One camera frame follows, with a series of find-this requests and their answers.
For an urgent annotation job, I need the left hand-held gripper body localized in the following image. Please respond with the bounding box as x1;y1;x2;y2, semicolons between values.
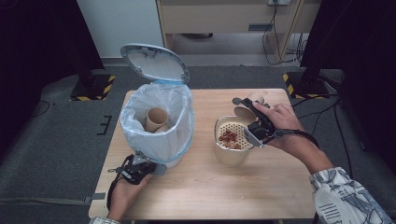
120;149;158;185

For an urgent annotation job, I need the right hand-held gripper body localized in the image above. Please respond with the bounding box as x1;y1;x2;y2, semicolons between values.
242;113;276;148

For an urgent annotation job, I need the beige strainer container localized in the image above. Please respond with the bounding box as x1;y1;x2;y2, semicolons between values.
213;115;258;168

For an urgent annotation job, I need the blue-grey pedal trash bin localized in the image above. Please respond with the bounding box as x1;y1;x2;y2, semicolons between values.
119;42;195;177

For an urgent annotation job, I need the person's right hand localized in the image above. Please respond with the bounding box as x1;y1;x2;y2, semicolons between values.
253;102;314;157

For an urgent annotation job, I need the person's left hand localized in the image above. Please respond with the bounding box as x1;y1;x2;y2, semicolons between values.
106;175;152;222

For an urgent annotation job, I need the translucent plastic bin liner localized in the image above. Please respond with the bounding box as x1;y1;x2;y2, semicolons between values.
120;81;195;165

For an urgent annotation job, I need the pile of red food scraps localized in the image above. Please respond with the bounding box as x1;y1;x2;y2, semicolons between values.
218;128;243;150

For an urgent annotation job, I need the black striped stand base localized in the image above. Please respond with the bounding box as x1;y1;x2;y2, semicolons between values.
69;69;117;102
281;66;332;101

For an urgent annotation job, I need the light wooden desk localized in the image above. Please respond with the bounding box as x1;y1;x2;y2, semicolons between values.
155;0;322;64

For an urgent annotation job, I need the black curtain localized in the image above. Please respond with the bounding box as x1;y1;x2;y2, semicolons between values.
0;0;106;160
299;0;396;176

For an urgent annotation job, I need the white cabinet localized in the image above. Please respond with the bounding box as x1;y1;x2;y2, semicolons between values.
77;0;167;60

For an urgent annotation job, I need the black left wrist strap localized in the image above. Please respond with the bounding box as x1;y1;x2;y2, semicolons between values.
106;154;134;211

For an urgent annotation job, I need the black wrist strap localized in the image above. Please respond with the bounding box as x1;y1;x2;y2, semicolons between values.
106;154;134;211
273;128;320;149

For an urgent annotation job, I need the black right wrist strap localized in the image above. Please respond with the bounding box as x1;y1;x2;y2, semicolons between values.
273;128;320;149

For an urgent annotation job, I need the black floor cable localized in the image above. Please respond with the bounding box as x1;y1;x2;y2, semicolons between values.
296;102;340;143
333;104;354;180
291;92;340;108

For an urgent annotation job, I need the black hanging cable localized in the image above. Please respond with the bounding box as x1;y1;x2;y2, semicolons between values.
261;0;301;66

